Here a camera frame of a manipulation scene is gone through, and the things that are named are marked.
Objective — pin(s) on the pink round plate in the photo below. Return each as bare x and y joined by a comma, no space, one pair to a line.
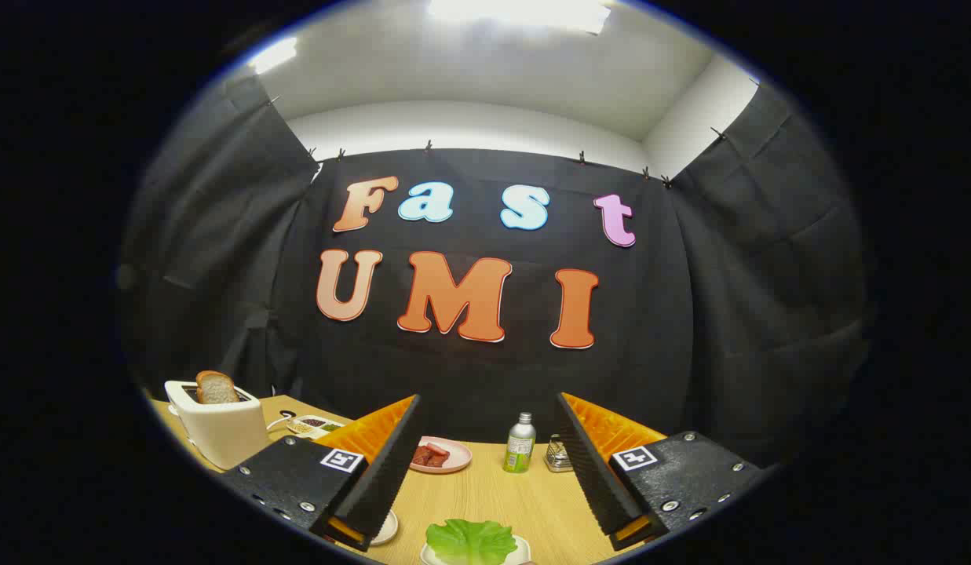
458,464

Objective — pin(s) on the white round plate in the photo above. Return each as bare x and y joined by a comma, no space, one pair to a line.
387,530

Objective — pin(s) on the red sausage slice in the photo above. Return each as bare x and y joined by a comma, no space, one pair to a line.
438,450

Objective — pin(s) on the large ceiling light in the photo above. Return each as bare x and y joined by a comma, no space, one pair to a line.
516,12

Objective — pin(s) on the small ceiling light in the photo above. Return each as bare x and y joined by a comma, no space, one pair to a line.
273,55

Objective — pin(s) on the black backdrop cloth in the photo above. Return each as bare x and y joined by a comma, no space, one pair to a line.
469,377

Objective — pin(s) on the green lettuce leaf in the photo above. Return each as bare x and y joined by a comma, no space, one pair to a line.
469,541

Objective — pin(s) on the white divided dish with beans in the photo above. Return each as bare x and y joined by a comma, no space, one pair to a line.
312,428

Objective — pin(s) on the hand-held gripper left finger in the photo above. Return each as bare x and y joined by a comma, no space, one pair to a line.
387,479

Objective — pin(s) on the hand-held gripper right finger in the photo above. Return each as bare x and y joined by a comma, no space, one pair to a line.
591,471

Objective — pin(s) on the white toaster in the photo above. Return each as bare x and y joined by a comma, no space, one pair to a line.
218,435

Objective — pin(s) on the brown meat piece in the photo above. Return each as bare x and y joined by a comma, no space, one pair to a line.
422,457

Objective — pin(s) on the silver bottle with green label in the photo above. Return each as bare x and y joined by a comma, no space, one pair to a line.
520,451

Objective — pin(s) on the toasted bread slice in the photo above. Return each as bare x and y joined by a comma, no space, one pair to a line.
216,388

